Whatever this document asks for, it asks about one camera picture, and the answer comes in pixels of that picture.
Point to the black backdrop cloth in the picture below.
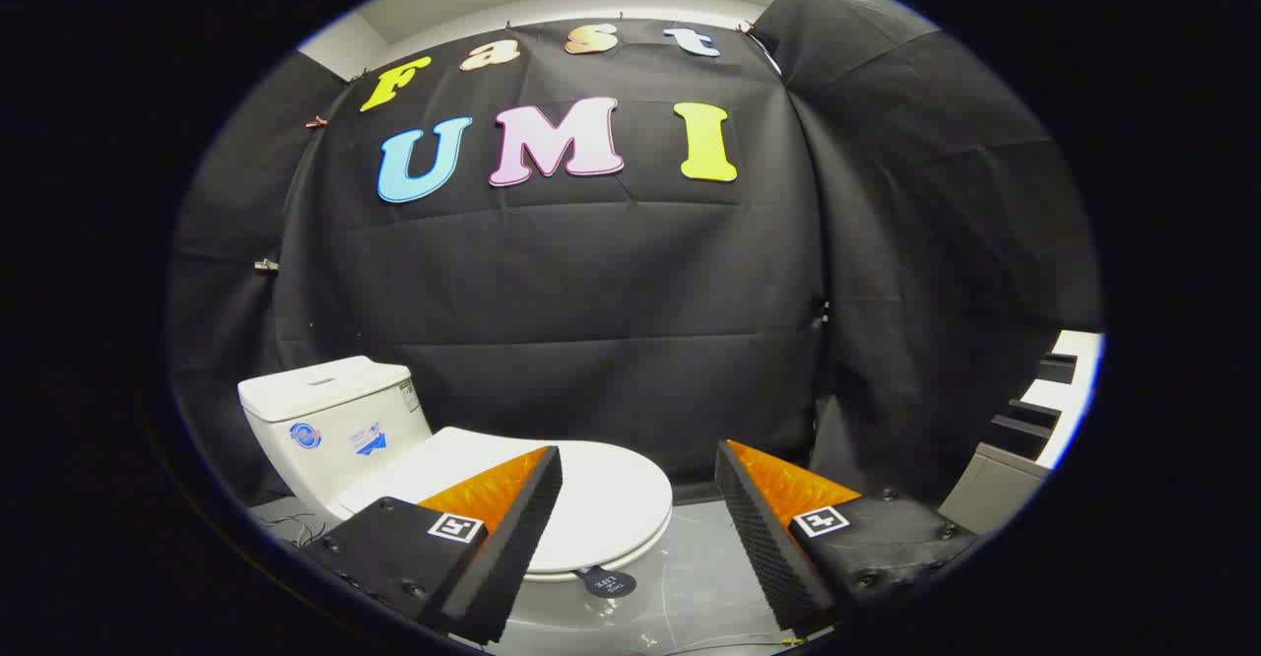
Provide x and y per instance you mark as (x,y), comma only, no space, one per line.
(611,282)

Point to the black lid pull tab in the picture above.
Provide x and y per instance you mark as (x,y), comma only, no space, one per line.
(606,583)

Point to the grey box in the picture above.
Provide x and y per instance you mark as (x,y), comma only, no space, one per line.
(990,489)

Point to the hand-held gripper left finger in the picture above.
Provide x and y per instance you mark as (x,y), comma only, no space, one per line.
(512,538)

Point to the white and black shelf unit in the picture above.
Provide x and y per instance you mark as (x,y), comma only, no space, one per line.
(1079,346)

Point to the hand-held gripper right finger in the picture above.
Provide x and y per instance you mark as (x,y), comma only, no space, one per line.
(763,538)

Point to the white toilet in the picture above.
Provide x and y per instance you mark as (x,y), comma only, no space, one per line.
(325,410)

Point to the white toilet lid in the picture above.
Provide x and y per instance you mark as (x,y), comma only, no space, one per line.
(611,498)

